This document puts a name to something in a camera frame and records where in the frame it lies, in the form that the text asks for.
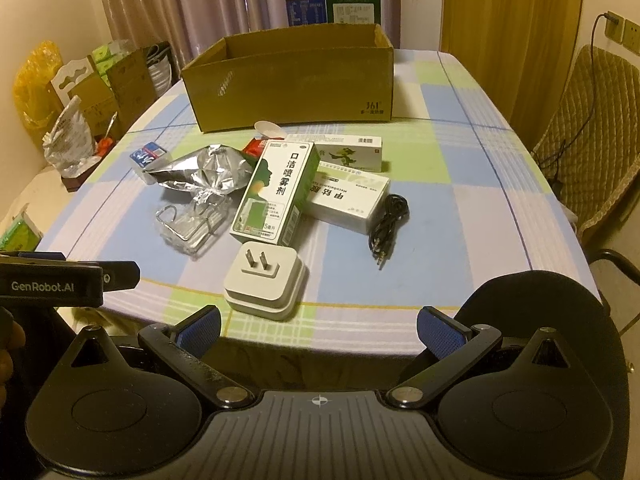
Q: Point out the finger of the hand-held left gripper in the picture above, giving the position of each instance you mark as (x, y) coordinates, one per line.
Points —
(122, 275)

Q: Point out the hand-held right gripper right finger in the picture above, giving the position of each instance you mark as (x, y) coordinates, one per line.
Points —
(440, 332)

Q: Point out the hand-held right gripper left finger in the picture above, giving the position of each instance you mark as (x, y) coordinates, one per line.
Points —
(200, 327)

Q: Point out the white power adapter plug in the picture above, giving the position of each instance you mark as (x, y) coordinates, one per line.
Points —
(265, 285)

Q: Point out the clear pack of metal hooks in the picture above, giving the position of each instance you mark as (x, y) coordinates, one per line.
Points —
(190, 225)

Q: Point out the blue floss pick box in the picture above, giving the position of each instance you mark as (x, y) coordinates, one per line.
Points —
(147, 154)

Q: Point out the silver foil bag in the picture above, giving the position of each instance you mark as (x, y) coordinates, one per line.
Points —
(210, 170)

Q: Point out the green and white spray box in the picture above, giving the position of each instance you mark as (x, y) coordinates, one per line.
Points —
(270, 195)

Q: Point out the white medicine box green text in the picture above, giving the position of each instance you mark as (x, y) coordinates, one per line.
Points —
(345, 200)

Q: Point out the red candy packet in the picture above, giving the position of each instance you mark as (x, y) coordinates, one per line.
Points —
(251, 149)

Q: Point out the white box with green print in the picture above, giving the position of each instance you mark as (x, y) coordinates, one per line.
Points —
(350, 152)

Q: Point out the brown cardboard box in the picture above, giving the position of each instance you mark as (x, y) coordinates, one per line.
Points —
(300, 85)

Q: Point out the checked cloth covered desktop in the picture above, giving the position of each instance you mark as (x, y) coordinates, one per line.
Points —
(450, 160)

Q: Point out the person's left hand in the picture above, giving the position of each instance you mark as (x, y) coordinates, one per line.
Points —
(10, 340)

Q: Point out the large green tissue multipack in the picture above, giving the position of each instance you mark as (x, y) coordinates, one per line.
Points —
(17, 235)

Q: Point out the dark red tray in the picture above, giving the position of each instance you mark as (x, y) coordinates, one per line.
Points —
(80, 172)

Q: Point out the white and silver snack bag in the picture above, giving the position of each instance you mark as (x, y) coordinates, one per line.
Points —
(67, 135)

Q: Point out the open cardboard storage carton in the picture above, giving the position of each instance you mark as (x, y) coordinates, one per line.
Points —
(125, 90)

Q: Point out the yellow plastic bag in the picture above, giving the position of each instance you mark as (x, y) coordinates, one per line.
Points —
(35, 90)

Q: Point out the green tissue pack bundle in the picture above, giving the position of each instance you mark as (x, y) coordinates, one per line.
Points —
(107, 60)

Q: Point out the quilted beige chair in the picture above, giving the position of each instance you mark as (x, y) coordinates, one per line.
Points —
(590, 125)

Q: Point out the pink shiny curtain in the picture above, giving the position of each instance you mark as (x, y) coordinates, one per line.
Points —
(200, 0)

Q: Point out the brown wooden door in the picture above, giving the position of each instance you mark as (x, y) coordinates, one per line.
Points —
(510, 35)

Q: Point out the green carton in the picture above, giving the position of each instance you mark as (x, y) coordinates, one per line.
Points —
(352, 7)

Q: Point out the wall socket with charger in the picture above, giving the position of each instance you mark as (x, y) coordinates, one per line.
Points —
(622, 30)

